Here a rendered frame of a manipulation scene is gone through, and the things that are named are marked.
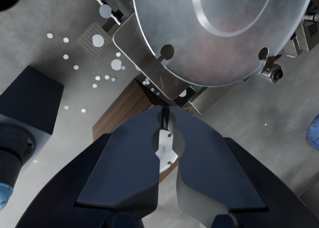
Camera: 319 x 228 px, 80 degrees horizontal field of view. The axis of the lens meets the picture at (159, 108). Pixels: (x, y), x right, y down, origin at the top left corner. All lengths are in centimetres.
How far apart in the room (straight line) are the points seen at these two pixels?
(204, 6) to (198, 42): 5
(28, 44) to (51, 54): 10
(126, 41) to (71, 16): 79
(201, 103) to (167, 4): 32
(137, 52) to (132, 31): 3
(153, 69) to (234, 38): 14
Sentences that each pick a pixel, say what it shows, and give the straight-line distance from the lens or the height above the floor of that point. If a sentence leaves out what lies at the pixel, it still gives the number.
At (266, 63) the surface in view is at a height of 79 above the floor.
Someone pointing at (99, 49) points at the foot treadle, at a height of 16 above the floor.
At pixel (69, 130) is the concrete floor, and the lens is 125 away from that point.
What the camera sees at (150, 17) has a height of 78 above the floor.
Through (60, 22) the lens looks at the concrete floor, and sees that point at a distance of 105.
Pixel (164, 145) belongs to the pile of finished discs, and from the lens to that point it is 96.
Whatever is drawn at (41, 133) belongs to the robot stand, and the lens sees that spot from 72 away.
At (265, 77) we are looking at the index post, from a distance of 42.
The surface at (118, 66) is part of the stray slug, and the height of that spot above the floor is 65.
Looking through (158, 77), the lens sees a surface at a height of 78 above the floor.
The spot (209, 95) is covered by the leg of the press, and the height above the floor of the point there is 64.
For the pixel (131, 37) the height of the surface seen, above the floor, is 78.
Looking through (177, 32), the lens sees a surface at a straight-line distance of 29.
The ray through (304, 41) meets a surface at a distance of 51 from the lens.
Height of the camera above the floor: 104
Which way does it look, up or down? 56 degrees down
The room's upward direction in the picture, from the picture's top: 145 degrees clockwise
